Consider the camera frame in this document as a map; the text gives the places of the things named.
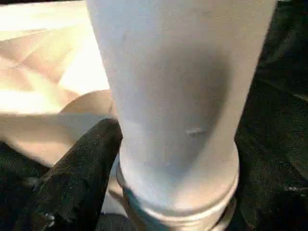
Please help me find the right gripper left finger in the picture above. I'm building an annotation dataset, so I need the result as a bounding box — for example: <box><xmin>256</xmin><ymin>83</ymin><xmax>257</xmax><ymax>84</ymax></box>
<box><xmin>13</xmin><ymin>118</ymin><xmax>124</xmax><ymax>231</ymax></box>

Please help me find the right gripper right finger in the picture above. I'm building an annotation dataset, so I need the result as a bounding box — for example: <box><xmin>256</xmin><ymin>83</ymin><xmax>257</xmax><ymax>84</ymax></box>
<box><xmin>230</xmin><ymin>140</ymin><xmax>308</xmax><ymax>231</ymax></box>

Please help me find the white plastic table top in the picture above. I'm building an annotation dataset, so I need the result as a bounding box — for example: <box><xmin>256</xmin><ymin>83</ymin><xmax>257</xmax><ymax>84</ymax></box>
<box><xmin>0</xmin><ymin>0</ymin><xmax>240</xmax><ymax>231</ymax></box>

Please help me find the white plastic table leg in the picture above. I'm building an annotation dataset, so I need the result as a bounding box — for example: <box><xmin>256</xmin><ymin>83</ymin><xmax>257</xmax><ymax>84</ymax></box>
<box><xmin>85</xmin><ymin>0</ymin><xmax>279</xmax><ymax>215</ymax></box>

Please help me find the black work mat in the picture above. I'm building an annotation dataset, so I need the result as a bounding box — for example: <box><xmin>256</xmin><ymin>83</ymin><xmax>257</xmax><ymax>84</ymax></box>
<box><xmin>0</xmin><ymin>0</ymin><xmax>308</xmax><ymax>231</ymax></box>

